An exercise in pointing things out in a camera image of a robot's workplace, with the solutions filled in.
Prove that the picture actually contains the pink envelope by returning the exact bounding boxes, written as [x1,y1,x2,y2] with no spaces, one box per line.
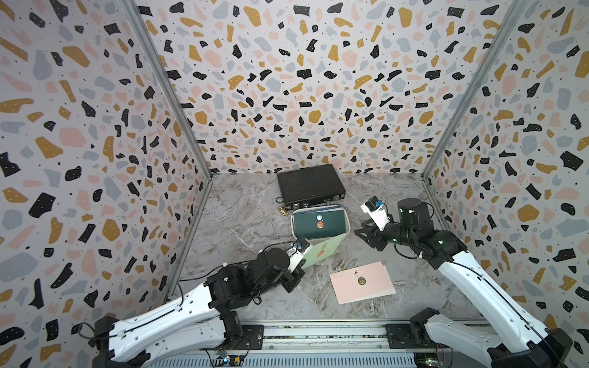
[330,262,395,299]

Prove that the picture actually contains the mint green envelope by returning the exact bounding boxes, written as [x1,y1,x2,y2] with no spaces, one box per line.
[302,233,348,270]

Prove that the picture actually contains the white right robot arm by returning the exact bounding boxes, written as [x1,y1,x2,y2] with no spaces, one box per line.
[354,196,573,367]

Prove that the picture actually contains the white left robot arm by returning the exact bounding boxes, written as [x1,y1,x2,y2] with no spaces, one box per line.
[91,240,311,367]

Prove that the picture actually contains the small brass keys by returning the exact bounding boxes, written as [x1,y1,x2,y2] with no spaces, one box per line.
[279,205,289,216]

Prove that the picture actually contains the black metal briefcase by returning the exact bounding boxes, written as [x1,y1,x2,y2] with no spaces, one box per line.
[277,164,346,210]

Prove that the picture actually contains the small electronics board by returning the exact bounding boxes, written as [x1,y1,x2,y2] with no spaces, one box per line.
[211,350,248,367]

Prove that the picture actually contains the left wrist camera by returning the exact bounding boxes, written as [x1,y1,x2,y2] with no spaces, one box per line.
[286,238,312,273]

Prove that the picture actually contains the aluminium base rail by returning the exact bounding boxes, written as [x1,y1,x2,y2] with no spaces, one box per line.
[183,318,518,368]

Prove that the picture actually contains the aluminium corner post right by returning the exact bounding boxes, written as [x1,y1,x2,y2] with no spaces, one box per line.
[420,0,530,180]

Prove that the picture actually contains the aluminium corner post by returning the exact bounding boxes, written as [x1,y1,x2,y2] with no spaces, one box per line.
[120,0,213,180]
[420,0,530,180]

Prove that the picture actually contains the aluminium corner post left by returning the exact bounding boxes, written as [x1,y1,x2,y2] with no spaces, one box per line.
[120,0,213,180]

